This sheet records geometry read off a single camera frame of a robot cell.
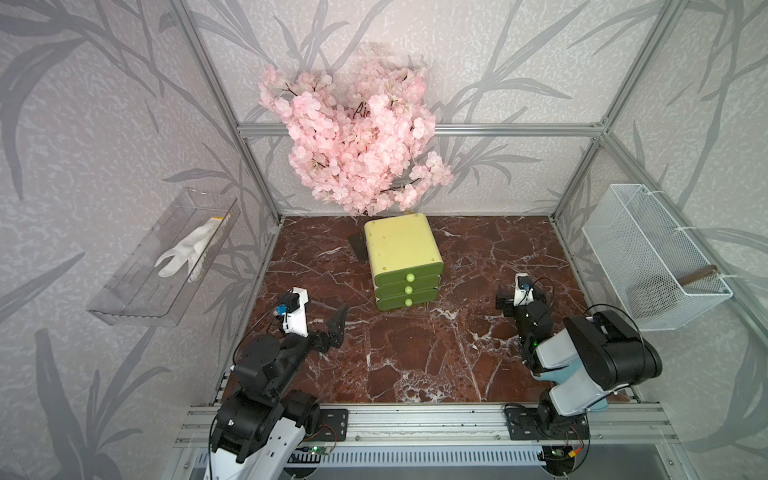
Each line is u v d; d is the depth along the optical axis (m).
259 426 0.45
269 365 0.46
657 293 0.71
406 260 0.81
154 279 0.66
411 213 0.89
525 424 0.73
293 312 0.53
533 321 0.69
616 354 0.46
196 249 0.64
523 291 0.77
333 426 0.73
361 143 0.72
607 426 0.76
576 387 0.56
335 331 0.57
